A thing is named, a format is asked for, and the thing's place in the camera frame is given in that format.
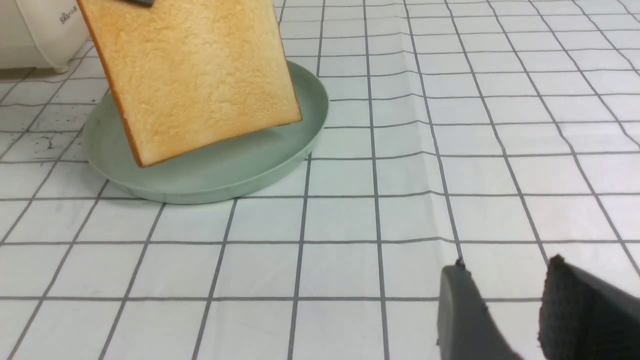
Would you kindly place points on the toasted bread slice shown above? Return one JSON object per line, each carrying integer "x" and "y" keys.
{"x": 186, "y": 74}

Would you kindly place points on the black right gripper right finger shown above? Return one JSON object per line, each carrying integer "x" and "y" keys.
{"x": 583, "y": 317}

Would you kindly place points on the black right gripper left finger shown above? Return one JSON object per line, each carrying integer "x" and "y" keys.
{"x": 466, "y": 329}

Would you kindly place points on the cream two-slot toaster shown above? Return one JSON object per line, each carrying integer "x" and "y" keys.
{"x": 41, "y": 34}

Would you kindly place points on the white grid tablecloth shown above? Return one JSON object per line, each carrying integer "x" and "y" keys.
{"x": 500, "y": 132}

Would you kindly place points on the light green plate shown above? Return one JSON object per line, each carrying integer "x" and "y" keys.
{"x": 225, "y": 170}

